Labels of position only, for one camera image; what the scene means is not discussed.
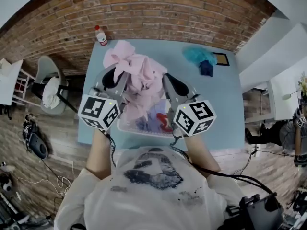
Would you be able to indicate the person's right forearm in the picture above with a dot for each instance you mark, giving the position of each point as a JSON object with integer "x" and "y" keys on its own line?
{"x": 201, "y": 152}

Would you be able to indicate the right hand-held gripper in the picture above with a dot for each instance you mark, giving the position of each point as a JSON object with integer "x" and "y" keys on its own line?
{"x": 194, "y": 118}

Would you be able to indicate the person's left forearm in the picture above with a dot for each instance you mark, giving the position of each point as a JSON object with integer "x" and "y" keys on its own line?
{"x": 99, "y": 152}

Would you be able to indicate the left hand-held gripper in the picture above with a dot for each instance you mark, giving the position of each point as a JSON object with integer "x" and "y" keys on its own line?
{"x": 98, "y": 109}

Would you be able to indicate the grey shell chair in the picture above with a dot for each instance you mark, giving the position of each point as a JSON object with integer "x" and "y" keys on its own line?
{"x": 48, "y": 66}

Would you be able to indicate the white cloth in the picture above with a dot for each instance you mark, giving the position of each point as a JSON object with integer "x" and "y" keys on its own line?
{"x": 51, "y": 92}

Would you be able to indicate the black framed yellow board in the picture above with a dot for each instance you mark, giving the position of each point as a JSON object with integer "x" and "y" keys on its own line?
{"x": 221, "y": 59}

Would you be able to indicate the red-capped water bottle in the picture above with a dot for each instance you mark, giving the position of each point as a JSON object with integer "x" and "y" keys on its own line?
{"x": 102, "y": 37}

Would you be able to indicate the yellow flower plant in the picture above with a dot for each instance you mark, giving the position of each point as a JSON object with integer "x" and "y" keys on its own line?
{"x": 304, "y": 84}

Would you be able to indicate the black device on floor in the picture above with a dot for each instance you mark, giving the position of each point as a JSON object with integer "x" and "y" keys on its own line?
{"x": 37, "y": 144}

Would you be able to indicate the black waist-mounted device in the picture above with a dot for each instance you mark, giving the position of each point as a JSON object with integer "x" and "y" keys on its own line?
{"x": 261, "y": 214}

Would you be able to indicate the pink laundry garment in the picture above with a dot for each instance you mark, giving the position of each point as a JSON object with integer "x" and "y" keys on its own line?
{"x": 144, "y": 68}

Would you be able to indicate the teal fluffy garment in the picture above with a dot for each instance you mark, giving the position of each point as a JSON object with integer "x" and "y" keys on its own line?
{"x": 199, "y": 54}

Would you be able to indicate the white printed shirt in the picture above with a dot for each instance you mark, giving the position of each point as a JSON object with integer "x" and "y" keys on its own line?
{"x": 148, "y": 200}

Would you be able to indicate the red laundry item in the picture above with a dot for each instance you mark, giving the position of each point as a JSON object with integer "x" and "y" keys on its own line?
{"x": 165, "y": 124}

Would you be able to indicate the white shelf unit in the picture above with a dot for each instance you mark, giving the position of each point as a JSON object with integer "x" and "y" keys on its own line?
{"x": 9, "y": 80}

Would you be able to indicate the pale blue laundry garment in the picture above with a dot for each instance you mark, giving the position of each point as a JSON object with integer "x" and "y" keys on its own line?
{"x": 151, "y": 121}

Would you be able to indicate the white desk lamp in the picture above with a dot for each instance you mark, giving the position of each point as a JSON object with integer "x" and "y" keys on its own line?
{"x": 286, "y": 96}

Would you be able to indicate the clear plastic laundry basket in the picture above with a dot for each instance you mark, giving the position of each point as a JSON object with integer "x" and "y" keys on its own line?
{"x": 134, "y": 130}

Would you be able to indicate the dark blue garment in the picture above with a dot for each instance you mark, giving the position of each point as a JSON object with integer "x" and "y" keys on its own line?
{"x": 206, "y": 69}

